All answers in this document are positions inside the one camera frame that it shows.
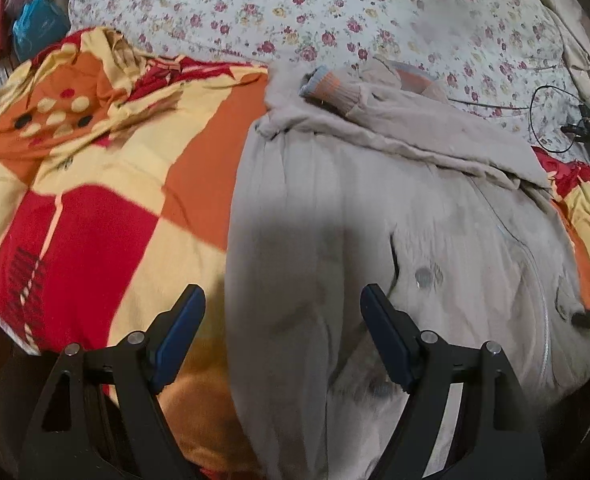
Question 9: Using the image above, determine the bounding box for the beige jacket with ribbed cuffs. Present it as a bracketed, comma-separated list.
[224, 58, 590, 479]

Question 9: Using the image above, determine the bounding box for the white floral bed sheet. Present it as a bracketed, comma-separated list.
[68, 0, 584, 160]

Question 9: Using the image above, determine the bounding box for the orange red yellow blanket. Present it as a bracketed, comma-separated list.
[0, 27, 268, 479]

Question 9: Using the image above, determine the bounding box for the blue plastic bag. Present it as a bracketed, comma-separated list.
[12, 0, 70, 62]

